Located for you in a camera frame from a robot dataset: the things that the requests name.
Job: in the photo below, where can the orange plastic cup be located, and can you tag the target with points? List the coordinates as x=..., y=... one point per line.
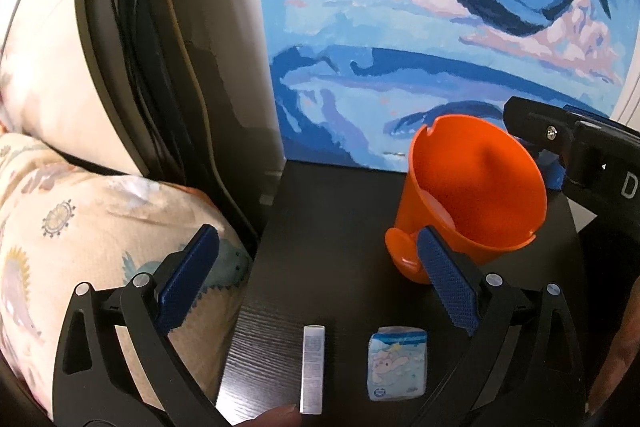
x=475, y=187

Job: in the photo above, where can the white door frame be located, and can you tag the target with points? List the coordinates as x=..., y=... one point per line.
x=627, y=102

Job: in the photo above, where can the person's right forearm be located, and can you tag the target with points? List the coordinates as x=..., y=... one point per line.
x=617, y=347

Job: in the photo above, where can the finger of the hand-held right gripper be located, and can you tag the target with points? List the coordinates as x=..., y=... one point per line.
x=530, y=122
x=555, y=174

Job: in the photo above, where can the whale painting canvas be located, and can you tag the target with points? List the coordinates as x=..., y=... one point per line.
x=400, y=82

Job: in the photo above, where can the person's left hand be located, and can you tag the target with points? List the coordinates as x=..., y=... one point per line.
x=277, y=417

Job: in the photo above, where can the cream pillow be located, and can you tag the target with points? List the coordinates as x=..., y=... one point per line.
x=50, y=57

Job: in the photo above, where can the black curved frame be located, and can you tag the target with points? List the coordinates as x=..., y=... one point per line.
x=95, y=7

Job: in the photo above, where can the printed cream blanket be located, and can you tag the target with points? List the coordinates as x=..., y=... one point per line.
x=75, y=232

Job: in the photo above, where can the blue printed tissue packet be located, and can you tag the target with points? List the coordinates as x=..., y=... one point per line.
x=397, y=364

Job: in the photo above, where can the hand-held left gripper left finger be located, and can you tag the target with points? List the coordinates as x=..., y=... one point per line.
x=190, y=279

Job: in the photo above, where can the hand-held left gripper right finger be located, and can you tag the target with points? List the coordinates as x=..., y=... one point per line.
x=445, y=282

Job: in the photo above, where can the small white cardboard box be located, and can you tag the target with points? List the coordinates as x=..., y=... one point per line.
x=312, y=367

